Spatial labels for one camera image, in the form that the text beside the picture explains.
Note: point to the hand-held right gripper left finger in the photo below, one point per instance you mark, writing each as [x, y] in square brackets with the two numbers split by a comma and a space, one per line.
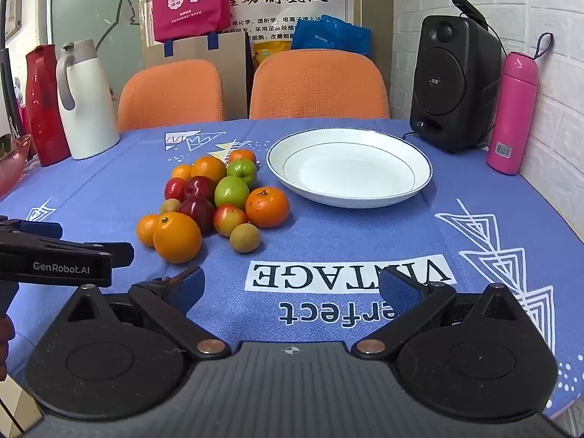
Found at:
[188, 289]

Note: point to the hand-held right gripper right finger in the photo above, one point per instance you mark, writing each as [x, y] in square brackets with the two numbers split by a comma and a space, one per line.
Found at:
[401, 289]

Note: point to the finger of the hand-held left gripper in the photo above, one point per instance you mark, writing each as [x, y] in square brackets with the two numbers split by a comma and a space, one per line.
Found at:
[41, 229]
[122, 255]

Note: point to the small orange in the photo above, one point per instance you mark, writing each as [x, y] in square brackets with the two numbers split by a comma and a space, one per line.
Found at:
[181, 172]
[146, 230]

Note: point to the large orange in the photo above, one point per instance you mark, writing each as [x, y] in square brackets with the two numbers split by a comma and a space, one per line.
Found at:
[177, 237]

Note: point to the small kiwi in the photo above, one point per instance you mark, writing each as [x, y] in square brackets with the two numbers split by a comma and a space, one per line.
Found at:
[169, 205]

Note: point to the large kiwi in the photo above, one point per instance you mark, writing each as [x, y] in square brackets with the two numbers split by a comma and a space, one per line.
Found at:
[245, 237]

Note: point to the red yellow nectarine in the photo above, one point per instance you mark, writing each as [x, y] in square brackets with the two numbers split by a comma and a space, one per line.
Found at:
[230, 220]

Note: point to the bright red plum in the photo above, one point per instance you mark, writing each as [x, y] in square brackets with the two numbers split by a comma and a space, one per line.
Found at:
[174, 188]

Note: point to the oval green apple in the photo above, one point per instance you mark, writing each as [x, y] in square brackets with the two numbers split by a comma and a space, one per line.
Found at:
[231, 191]

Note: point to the stemmed tangerine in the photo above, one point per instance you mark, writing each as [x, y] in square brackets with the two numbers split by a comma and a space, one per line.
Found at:
[267, 207]

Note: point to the medium orange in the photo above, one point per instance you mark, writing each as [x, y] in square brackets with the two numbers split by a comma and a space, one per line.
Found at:
[208, 169]

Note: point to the white plate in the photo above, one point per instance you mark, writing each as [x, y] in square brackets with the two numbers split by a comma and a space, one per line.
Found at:
[349, 169]

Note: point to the small tangerine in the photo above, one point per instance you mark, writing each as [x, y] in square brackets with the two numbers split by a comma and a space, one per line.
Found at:
[242, 155]

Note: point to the person's left hand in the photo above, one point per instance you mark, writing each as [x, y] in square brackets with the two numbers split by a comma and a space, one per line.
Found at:
[5, 331]

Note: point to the pink glass bowl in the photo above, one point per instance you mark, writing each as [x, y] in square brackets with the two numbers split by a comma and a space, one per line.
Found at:
[11, 164]

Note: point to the blue printed tablecloth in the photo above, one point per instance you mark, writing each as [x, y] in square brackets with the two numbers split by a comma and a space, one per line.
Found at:
[342, 232]

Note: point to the red pitcher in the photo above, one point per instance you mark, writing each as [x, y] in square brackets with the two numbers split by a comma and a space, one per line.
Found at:
[43, 105]

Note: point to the white thermos jug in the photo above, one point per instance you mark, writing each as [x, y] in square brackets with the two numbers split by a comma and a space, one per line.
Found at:
[89, 109]

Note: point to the orange chair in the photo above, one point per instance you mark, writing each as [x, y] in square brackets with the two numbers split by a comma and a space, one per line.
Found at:
[319, 86]
[171, 96]

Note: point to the pink bottle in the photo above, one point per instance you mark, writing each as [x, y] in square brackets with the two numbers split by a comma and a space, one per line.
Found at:
[511, 114]

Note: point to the black speaker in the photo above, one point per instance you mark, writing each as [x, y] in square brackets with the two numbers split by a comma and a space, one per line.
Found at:
[449, 86]

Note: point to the brown paper bag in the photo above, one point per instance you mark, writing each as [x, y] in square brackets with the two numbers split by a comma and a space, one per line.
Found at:
[191, 51]

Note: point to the yellow snack bag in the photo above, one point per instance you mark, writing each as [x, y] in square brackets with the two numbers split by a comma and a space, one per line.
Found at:
[271, 52]

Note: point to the blue plastic bag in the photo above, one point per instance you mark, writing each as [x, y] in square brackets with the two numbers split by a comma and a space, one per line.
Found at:
[331, 36]

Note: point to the magenta tote bag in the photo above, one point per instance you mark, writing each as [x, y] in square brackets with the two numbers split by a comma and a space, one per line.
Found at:
[191, 0]

